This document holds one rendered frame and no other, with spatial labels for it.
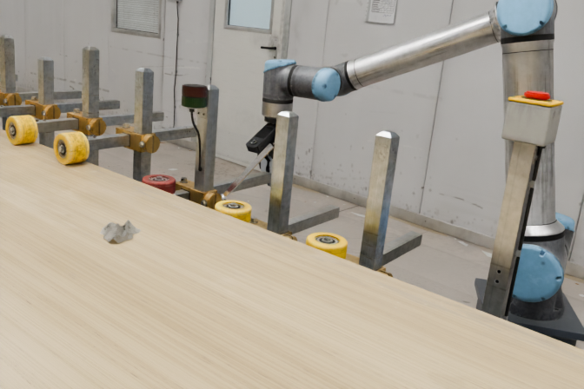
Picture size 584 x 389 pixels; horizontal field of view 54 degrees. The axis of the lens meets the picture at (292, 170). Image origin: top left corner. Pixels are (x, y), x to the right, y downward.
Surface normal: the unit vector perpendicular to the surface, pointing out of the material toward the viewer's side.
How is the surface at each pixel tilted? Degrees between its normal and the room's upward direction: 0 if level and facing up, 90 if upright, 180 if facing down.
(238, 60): 90
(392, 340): 0
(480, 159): 90
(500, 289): 90
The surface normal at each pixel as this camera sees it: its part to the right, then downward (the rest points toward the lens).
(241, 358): 0.09, -0.96
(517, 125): -0.62, 0.15
